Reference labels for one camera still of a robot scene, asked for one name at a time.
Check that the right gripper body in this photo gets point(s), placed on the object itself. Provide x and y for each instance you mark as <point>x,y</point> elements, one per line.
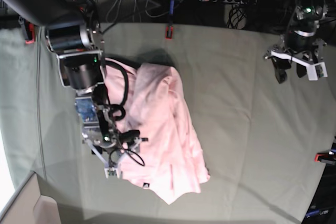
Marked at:
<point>100,132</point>

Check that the green table cloth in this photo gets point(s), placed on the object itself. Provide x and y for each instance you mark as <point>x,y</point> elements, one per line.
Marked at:
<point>259,137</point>

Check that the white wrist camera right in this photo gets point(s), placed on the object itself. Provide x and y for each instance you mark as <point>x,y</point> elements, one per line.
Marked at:
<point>113,171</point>

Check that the red black table clamp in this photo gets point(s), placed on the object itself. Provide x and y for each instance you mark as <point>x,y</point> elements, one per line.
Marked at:
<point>327,157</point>
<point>169,32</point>
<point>28,30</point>

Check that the red black table clamp right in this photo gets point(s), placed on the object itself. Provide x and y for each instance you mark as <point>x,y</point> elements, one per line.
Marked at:
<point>327,157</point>

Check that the beige cardboard box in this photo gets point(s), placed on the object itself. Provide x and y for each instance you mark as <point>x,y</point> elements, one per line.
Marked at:
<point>28,205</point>

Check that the red black table clamp centre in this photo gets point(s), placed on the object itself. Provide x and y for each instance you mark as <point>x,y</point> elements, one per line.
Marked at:
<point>169,32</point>

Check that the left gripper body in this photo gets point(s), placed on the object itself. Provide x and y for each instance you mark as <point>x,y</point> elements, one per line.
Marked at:
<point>307,58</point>

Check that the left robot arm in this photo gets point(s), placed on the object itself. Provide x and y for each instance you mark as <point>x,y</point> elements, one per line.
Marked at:
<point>299,44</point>

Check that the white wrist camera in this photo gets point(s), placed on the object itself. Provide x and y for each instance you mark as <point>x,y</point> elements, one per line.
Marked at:
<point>316,71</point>
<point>113,171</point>

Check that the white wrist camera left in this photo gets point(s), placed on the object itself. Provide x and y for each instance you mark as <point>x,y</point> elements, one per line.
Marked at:
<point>316,71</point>

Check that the red black table clamp left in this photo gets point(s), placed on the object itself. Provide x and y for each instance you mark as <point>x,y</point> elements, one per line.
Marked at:
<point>28,30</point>

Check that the pink t-shirt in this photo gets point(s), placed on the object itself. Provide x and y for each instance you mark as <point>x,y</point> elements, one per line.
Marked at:
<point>170,162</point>

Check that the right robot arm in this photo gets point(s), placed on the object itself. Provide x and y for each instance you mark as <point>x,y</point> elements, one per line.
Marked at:
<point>73,34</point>

